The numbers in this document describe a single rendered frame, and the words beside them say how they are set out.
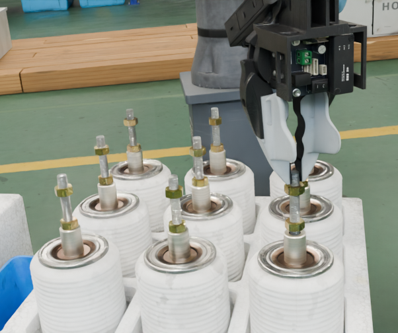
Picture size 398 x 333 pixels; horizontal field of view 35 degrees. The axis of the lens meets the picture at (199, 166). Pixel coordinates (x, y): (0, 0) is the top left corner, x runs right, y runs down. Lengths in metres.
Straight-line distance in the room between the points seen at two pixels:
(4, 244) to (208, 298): 0.47
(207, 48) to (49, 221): 0.53
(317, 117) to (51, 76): 2.02
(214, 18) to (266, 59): 0.55
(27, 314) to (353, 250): 0.39
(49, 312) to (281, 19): 0.38
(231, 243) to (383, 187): 0.74
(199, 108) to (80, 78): 1.45
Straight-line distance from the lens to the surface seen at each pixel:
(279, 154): 0.58
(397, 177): 1.51
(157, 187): 0.87
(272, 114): 0.57
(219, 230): 0.74
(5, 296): 1.00
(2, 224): 1.03
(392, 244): 1.22
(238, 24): 0.61
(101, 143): 0.77
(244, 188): 0.85
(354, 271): 0.77
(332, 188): 0.84
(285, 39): 0.50
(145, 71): 2.52
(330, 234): 0.73
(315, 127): 0.60
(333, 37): 0.52
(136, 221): 0.77
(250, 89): 0.56
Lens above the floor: 0.57
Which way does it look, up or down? 21 degrees down
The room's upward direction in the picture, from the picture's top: 4 degrees counter-clockwise
